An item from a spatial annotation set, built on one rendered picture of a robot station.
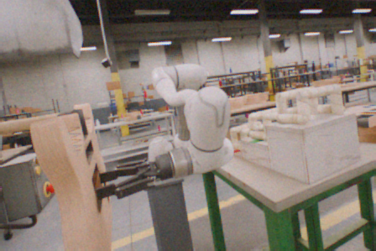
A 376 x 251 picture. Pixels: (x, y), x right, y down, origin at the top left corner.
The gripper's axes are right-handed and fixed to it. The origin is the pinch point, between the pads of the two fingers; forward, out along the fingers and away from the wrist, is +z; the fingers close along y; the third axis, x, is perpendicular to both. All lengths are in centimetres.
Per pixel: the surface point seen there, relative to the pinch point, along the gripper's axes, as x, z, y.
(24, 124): 19.3, 15.1, 6.7
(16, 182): -3.3, 30.3, 23.9
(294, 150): -1, -58, -11
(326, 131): 4, -69, -14
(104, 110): -160, 108, 1093
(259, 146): -5, -57, 3
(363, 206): -79, -151, 13
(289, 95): 15, -66, -3
